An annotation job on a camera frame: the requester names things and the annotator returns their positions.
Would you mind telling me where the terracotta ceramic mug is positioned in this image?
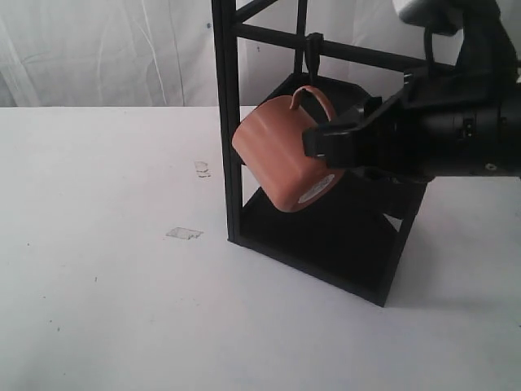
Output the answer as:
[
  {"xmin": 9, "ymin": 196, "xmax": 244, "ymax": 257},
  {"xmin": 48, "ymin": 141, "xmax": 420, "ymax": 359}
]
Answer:
[{"xmin": 232, "ymin": 86, "xmax": 344, "ymax": 213}]

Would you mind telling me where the black metal shelf rack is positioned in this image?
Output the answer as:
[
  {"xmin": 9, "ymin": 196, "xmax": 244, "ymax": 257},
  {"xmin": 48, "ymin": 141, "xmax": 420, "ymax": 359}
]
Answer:
[{"xmin": 211, "ymin": 0, "xmax": 469, "ymax": 307}]

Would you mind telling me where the clear tape piece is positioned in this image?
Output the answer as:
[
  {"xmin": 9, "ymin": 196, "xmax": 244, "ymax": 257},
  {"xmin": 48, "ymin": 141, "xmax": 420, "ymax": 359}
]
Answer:
[{"xmin": 165, "ymin": 227, "xmax": 203, "ymax": 240}]

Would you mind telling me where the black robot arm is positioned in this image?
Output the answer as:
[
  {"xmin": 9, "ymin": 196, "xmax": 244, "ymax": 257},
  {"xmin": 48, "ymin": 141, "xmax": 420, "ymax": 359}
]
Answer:
[{"xmin": 302, "ymin": 1, "xmax": 520, "ymax": 182}]

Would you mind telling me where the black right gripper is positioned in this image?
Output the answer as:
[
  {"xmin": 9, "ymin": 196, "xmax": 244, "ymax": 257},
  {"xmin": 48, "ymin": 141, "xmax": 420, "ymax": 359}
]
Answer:
[{"xmin": 302, "ymin": 73, "xmax": 520, "ymax": 182}]

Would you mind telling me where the torn tape residue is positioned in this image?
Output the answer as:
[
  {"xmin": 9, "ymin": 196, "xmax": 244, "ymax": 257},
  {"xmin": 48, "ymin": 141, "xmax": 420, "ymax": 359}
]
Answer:
[{"xmin": 195, "ymin": 161, "xmax": 212, "ymax": 178}]

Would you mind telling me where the black cable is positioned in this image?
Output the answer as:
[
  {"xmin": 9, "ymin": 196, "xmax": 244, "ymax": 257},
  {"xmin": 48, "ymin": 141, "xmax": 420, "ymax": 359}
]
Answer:
[{"xmin": 421, "ymin": 24, "xmax": 457, "ymax": 78}]

